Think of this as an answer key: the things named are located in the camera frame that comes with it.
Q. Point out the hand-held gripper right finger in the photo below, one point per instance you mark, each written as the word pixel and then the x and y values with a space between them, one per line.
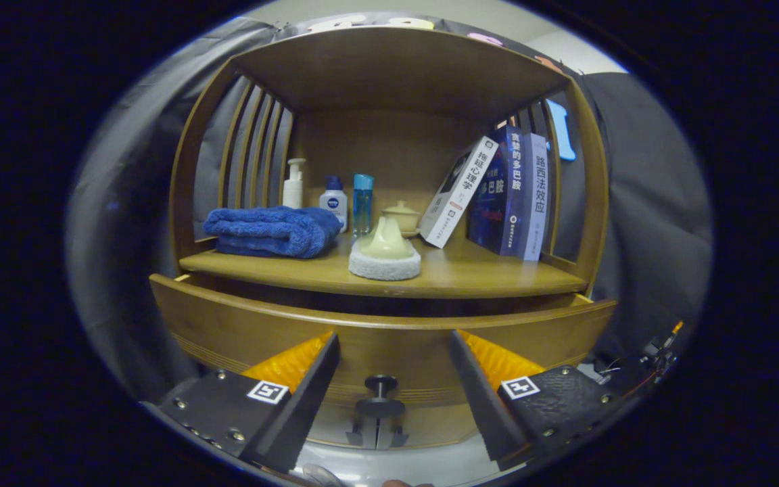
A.
pixel 481 406

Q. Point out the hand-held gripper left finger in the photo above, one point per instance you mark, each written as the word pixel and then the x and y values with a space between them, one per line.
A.
pixel 301 416

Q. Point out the wooden drawer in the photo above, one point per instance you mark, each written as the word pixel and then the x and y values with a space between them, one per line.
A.
pixel 389 352

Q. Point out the pale green scrub brush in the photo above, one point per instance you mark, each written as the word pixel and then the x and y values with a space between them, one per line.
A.
pixel 386 247

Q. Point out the wooden countertop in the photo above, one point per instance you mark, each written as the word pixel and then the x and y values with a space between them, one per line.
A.
pixel 484 270

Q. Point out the wooden cabinet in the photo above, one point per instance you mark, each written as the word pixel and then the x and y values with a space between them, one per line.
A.
pixel 389 149

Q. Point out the blue folded towel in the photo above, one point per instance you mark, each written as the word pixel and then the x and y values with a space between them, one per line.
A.
pixel 271 232

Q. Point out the orange black clamp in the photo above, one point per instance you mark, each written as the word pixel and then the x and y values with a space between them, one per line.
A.
pixel 660 348

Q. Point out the beige lidded teacup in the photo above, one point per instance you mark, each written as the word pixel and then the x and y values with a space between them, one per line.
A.
pixel 408 215

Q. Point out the white bottle blue cap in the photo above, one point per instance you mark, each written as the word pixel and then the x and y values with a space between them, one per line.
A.
pixel 333 201

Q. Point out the light purple book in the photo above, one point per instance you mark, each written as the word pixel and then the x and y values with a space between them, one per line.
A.
pixel 537 196

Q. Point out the white book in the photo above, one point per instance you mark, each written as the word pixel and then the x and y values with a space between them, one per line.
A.
pixel 460 189

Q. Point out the dark blue book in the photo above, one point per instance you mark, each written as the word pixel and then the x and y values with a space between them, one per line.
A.
pixel 508 189

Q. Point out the clear blue bottle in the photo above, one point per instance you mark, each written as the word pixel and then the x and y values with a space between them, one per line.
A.
pixel 362 206

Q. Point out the white pump bottle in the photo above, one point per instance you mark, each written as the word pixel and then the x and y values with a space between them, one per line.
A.
pixel 293 193

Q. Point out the black backdrop cloth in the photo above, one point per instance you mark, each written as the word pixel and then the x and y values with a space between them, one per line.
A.
pixel 653 203

